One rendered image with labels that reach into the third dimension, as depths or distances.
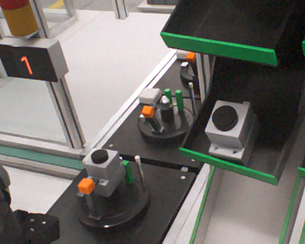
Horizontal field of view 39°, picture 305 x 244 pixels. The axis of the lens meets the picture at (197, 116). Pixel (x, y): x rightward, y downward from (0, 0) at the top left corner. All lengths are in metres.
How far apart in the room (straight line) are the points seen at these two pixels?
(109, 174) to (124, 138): 0.24
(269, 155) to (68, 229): 0.43
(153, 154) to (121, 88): 0.52
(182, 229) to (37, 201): 0.35
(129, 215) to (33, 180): 0.33
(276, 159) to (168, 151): 0.43
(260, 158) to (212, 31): 0.17
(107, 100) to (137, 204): 0.62
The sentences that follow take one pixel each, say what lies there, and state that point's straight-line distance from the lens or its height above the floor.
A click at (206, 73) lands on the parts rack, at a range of 0.60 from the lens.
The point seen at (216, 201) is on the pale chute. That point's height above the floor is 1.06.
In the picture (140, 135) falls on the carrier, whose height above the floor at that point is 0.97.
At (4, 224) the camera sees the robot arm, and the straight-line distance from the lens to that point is 0.60.
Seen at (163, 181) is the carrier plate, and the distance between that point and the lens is 0.86.
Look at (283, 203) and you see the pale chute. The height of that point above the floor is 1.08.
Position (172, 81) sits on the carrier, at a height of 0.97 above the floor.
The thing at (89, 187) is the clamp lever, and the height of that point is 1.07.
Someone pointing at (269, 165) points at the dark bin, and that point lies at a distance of 0.53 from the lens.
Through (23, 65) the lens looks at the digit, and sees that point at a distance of 0.89.
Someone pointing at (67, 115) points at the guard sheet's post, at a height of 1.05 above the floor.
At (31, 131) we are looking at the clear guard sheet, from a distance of 1.10.
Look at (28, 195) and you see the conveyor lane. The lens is 1.02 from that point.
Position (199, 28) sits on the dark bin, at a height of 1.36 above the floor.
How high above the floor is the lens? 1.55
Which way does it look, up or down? 35 degrees down
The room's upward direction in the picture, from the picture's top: 7 degrees counter-clockwise
